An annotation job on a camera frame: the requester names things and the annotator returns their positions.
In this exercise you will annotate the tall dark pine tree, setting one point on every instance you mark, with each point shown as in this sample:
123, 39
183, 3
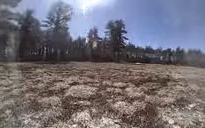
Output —
117, 38

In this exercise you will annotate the dry brown grass field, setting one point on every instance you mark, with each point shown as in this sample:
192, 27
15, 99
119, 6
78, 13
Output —
103, 96

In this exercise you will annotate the distant low buildings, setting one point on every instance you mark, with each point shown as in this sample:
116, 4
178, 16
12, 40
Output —
150, 56

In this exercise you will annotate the wood of dark trees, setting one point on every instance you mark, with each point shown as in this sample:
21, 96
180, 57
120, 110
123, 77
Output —
56, 46

